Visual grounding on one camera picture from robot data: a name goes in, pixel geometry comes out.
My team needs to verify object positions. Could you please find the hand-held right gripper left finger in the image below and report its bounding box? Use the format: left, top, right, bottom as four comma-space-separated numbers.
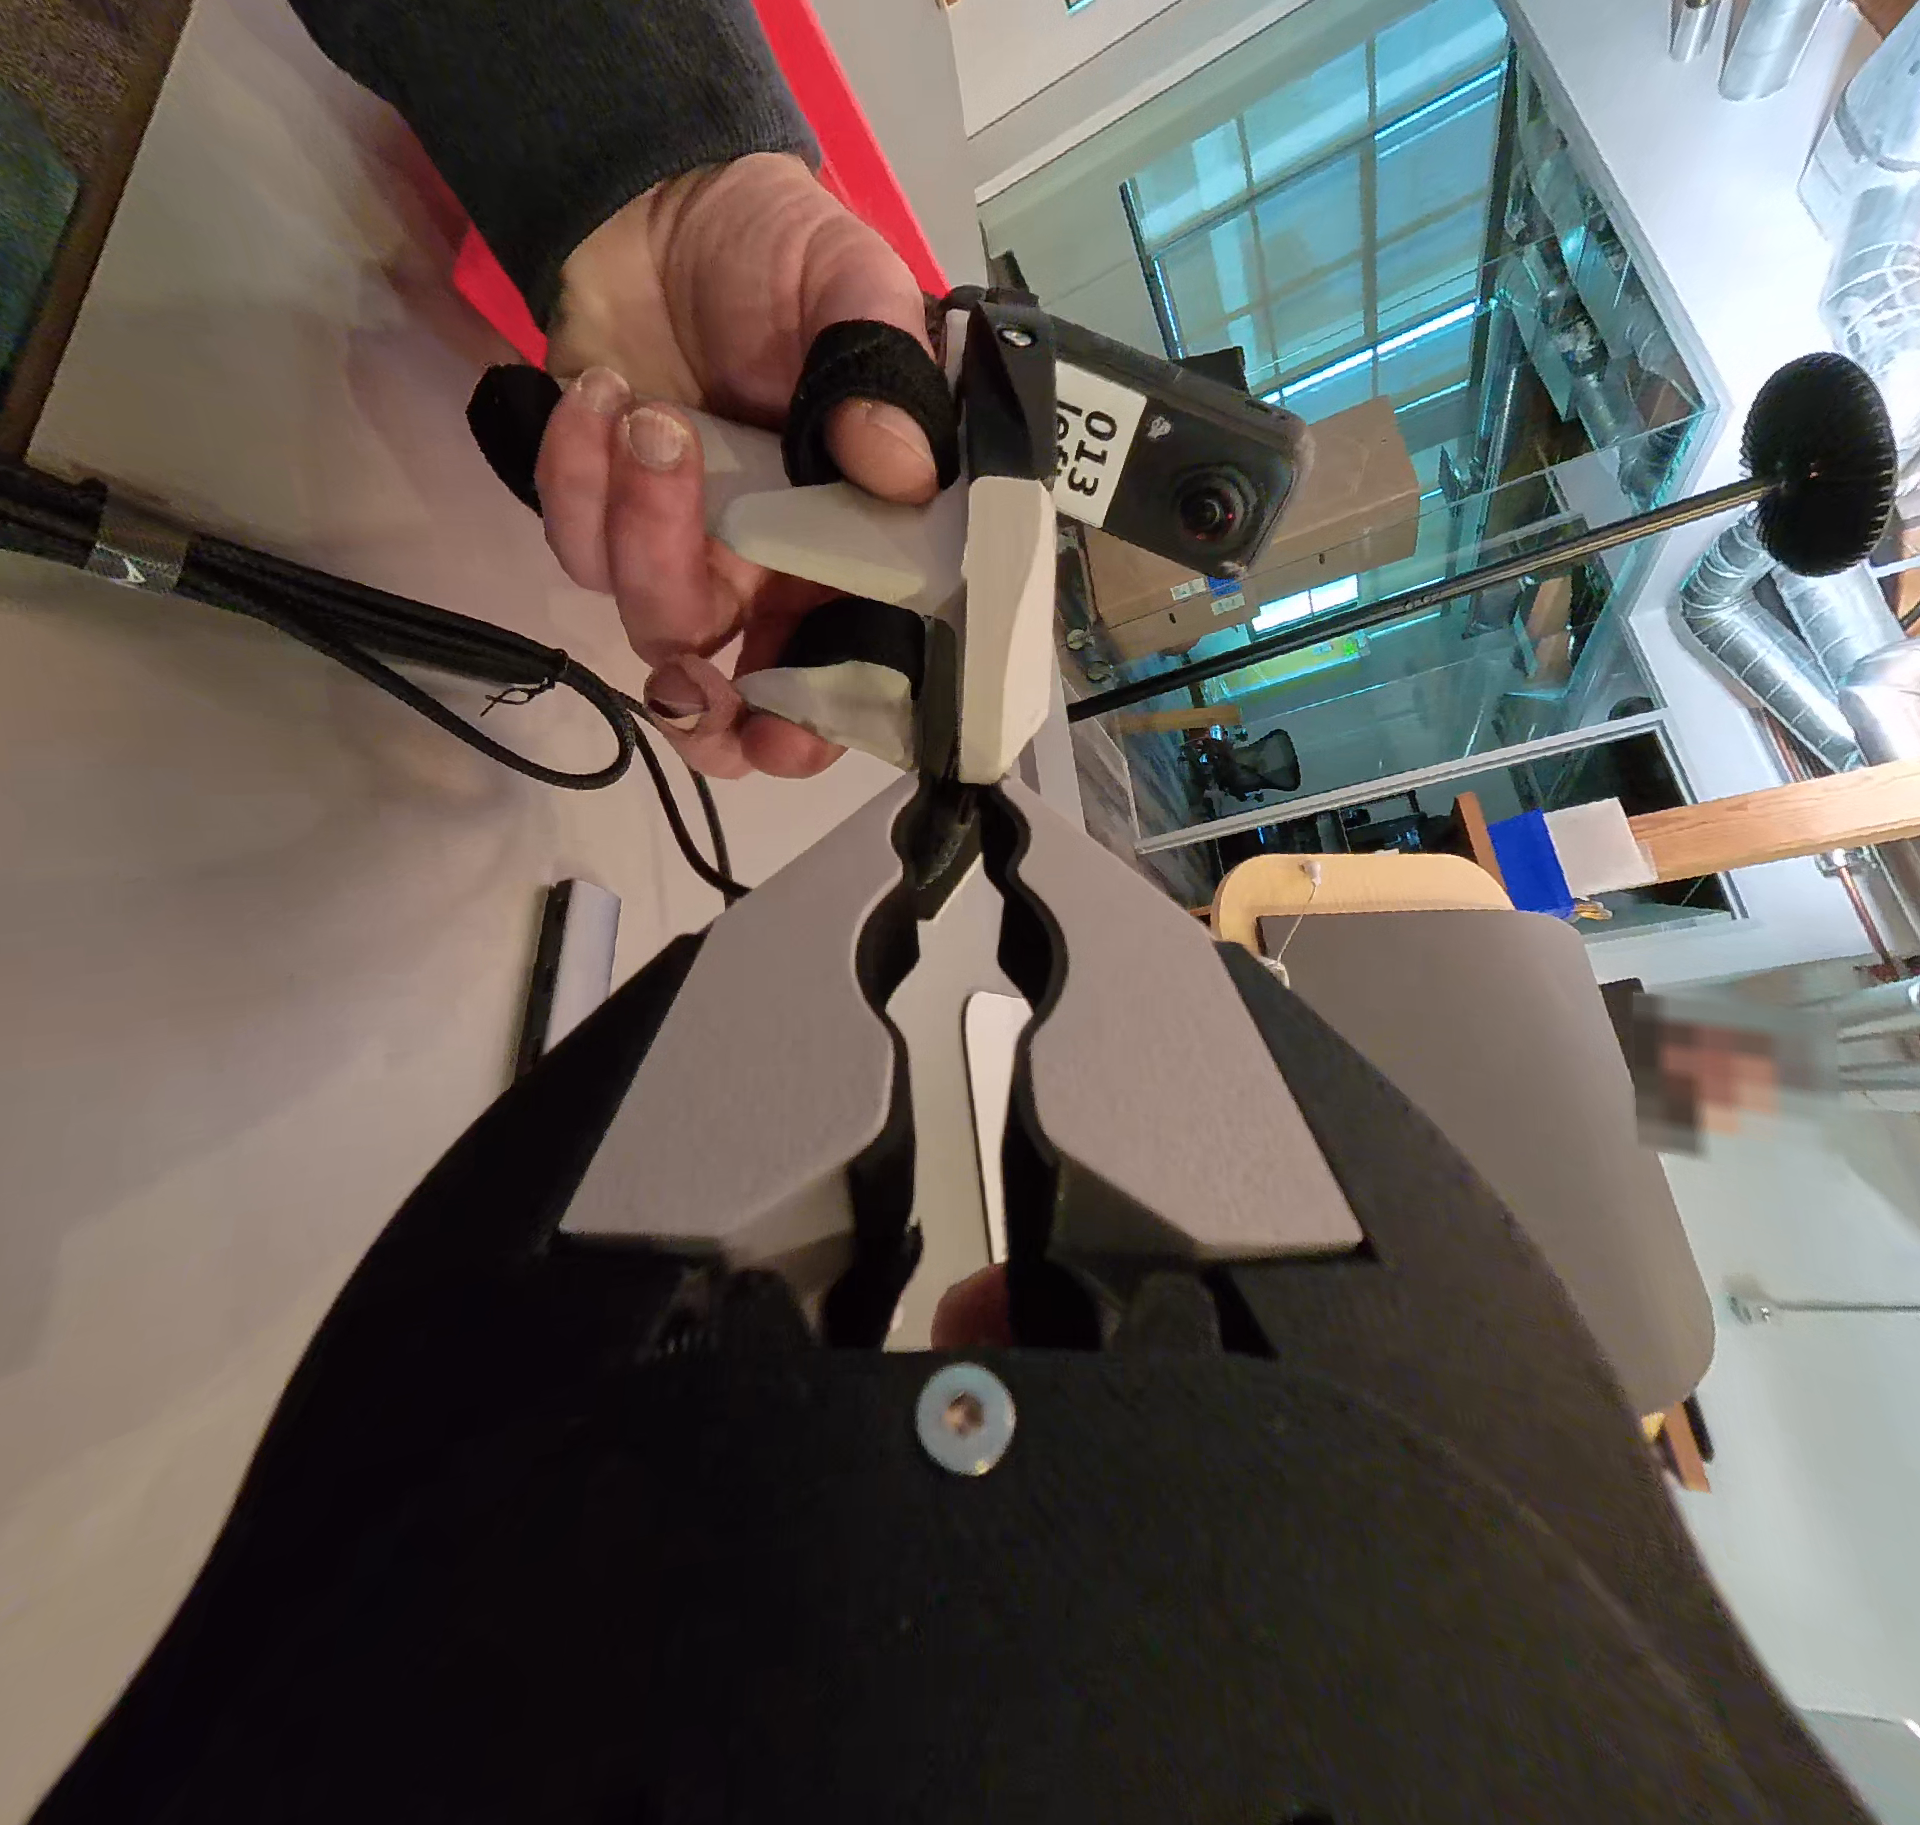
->
562, 790, 925, 1273

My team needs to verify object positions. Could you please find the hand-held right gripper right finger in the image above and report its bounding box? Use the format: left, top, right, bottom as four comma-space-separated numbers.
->
997, 790, 1368, 1281

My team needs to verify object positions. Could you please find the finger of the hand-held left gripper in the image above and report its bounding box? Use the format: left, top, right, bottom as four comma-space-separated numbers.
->
914, 460, 1061, 785

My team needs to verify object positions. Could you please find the grey usb hub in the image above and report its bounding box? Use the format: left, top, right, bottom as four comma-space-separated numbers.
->
516, 873, 626, 1083

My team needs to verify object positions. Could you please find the red plastic bin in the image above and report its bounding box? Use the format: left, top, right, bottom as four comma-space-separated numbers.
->
449, 0, 948, 358

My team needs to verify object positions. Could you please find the thick smooth black cable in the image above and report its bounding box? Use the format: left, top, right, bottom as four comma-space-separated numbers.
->
0, 460, 753, 898

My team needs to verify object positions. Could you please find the person's left forearm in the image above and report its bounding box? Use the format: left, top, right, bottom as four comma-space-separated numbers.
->
135, 0, 818, 327

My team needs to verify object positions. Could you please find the person's right hand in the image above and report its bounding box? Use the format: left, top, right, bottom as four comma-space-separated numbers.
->
925, 1262, 1022, 1353

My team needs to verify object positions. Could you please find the person's left hand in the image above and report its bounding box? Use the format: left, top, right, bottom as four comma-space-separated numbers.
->
535, 160, 962, 783

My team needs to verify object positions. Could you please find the stack of cardboard boxes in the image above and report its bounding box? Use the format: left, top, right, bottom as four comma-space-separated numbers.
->
1079, 401, 1418, 658

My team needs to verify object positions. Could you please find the black office chair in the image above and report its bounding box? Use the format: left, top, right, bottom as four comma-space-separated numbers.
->
1199, 721, 1308, 808

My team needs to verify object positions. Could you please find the dark board with wooden rim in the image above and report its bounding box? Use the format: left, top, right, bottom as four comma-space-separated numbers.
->
1215, 851, 1712, 1483

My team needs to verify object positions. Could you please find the blue box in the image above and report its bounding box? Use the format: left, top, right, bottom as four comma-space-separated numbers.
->
1492, 813, 1568, 912

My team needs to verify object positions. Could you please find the white box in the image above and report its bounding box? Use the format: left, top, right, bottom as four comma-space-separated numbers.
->
1559, 798, 1646, 890

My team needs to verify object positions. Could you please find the black tripod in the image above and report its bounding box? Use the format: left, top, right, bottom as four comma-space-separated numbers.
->
1064, 356, 1899, 723

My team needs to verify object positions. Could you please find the wooden beam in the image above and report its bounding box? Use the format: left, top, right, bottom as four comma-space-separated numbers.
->
1455, 760, 1920, 943

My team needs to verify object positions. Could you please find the silver ceiling duct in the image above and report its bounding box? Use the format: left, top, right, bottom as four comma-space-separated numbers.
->
1665, 505, 1920, 777

